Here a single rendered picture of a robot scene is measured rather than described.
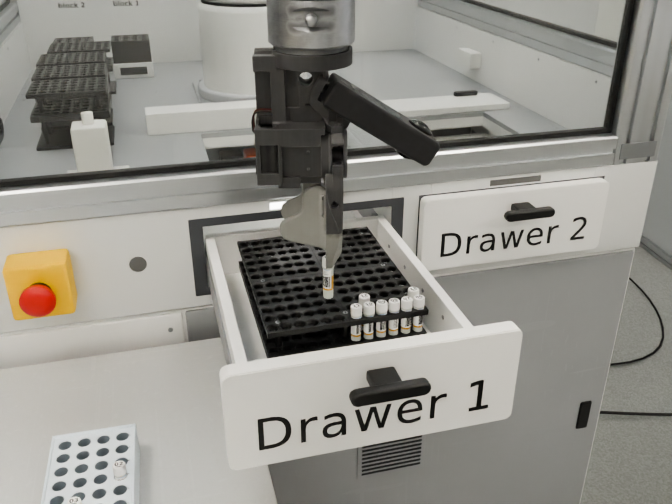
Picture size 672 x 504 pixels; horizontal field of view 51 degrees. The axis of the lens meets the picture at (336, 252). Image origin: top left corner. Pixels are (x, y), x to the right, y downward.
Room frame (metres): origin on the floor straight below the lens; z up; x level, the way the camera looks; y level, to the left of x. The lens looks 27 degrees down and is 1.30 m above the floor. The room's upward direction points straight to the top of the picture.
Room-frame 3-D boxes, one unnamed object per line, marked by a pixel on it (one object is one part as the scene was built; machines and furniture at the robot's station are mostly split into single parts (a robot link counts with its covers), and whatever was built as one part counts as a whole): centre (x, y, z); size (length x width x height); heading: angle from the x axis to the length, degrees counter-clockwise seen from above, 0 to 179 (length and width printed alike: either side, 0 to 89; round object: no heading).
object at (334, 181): (0.60, 0.00, 1.06); 0.05 x 0.02 x 0.09; 2
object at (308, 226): (0.60, 0.02, 1.01); 0.06 x 0.03 x 0.09; 92
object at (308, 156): (0.62, 0.03, 1.12); 0.09 x 0.08 x 0.12; 92
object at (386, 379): (0.51, -0.05, 0.91); 0.07 x 0.04 x 0.01; 105
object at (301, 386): (0.53, -0.04, 0.87); 0.29 x 0.02 x 0.11; 105
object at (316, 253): (0.73, 0.01, 0.87); 0.22 x 0.18 x 0.06; 15
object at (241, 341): (0.74, 0.02, 0.86); 0.40 x 0.26 x 0.06; 15
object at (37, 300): (0.71, 0.35, 0.88); 0.04 x 0.03 x 0.04; 105
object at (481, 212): (0.93, -0.26, 0.87); 0.29 x 0.02 x 0.11; 105
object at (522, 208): (0.90, -0.27, 0.91); 0.07 x 0.04 x 0.01; 105
